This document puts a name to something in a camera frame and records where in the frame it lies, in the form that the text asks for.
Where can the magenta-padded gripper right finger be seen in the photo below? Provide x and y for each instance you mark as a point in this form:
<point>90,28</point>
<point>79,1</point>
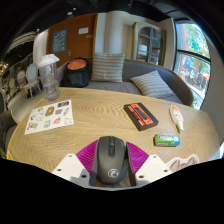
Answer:
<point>151,168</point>

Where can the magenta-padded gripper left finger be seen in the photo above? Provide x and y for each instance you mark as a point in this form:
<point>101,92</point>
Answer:
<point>71,168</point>

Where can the black computer mouse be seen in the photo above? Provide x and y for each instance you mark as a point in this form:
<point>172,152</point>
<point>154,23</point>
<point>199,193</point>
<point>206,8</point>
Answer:
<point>110,160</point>

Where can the small green pack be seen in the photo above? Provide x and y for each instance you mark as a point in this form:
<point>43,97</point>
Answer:
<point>166,140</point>

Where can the black and orange case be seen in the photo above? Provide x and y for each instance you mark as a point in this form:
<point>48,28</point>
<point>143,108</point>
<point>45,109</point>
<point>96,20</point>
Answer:
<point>141,116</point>

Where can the white sticker sheet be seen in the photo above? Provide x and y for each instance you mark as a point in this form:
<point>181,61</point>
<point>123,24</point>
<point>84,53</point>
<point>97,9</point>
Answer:
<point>50,116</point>

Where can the small white tube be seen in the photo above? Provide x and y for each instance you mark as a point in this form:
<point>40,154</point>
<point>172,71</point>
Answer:
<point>176,117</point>

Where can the grey tufted chair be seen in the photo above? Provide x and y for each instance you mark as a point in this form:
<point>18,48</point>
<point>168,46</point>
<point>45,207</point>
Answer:
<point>5,128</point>

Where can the flat-lying striped cushion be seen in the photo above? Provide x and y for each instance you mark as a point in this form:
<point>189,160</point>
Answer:
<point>151,85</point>

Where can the clear shaker bottle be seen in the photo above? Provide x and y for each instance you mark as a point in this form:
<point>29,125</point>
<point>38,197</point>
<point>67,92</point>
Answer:
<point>50,81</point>

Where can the black and orange backpack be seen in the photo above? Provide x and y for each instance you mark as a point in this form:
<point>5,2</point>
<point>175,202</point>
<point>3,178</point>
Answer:
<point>76,75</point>

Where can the group of white chairs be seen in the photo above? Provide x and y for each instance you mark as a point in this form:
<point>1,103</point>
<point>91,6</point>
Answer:
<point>30,78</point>

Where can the grey curved sofa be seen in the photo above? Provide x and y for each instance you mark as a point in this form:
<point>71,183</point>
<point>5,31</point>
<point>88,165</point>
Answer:
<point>140,68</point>

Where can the square striped cushion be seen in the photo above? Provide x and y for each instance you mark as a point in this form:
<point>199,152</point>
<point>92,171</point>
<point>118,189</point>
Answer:
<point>107,67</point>

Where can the large black-framed window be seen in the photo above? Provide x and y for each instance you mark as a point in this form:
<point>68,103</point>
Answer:
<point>193,60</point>

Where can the brown wooden door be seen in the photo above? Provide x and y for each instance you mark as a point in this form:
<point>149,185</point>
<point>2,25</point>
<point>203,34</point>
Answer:
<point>80,46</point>

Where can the glass-door cabinet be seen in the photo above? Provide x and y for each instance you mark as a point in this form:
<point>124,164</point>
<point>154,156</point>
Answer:
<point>148,41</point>

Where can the blue wall poster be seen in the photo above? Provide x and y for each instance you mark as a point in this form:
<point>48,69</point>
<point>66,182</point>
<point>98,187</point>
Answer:
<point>59,41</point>

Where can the small white wall sign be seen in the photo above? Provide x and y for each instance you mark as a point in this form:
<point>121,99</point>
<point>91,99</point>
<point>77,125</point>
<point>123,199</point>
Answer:
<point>83,30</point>

